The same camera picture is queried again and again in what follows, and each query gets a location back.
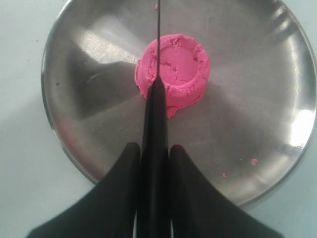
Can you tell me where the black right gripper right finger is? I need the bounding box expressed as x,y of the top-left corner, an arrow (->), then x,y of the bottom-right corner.
169,145 -> 283,238

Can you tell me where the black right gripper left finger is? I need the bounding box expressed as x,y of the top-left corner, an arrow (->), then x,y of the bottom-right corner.
28,143 -> 140,238

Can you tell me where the black knife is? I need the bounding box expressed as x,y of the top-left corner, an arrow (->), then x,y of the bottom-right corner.
133,0 -> 174,238

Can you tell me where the pink dough lump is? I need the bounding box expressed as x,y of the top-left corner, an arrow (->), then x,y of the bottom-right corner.
135,34 -> 211,118

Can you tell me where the small pink dough crumb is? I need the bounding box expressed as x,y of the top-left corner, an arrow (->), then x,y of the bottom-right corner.
251,159 -> 258,166

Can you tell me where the round stainless steel plate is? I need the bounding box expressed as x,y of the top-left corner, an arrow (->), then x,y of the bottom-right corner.
42,0 -> 317,205

